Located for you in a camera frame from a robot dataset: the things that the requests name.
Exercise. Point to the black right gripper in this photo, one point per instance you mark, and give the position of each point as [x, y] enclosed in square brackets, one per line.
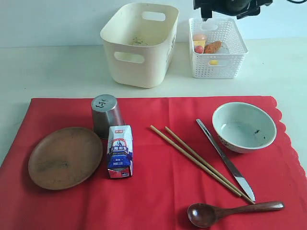
[238, 8]

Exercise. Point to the orange fried nugget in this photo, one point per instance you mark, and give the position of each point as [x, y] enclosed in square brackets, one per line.
[212, 47]

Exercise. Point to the brown egg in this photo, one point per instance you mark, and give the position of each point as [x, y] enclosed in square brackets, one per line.
[199, 37]

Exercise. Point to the yellow cheese block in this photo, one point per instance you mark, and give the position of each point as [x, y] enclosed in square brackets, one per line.
[201, 43]

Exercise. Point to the red sausage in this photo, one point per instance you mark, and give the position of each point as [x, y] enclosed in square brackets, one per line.
[199, 49]

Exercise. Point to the yellow lemon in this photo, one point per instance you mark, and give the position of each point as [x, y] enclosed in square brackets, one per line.
[213, 62]

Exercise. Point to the blue white milk carton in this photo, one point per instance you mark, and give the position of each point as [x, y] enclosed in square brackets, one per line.
[120, 152]

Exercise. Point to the white perforated plastic basket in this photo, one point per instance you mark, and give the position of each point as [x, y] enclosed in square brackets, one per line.
[230, 56]

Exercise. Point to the cream plastic bin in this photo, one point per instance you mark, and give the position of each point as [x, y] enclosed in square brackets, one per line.
[138, 42]

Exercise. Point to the white ceramic bowl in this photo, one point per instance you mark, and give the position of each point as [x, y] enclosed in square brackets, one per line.
[243, 127]

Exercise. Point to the upper wooden chopstick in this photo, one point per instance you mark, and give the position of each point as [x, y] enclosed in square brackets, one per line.
[208, 166]

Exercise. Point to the wooden chopstick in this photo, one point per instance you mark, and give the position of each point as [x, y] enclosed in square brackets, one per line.
[208, 166]
[217, 178]

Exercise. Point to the lower wooden chopstick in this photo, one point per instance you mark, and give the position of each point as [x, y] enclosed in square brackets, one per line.
[217, 178]

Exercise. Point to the red table cloth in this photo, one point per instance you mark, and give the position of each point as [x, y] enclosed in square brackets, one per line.
[164, 182]

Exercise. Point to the upturned steel cup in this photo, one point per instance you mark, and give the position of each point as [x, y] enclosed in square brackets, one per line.
[105, 113]

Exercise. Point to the steel table knife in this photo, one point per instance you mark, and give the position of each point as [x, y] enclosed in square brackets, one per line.
[235, 172]

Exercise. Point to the dark wooden spoon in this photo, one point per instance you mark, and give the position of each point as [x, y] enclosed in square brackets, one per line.
[204, 215]

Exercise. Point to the round brown wooden plate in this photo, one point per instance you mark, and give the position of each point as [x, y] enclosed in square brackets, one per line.
[65, 158]

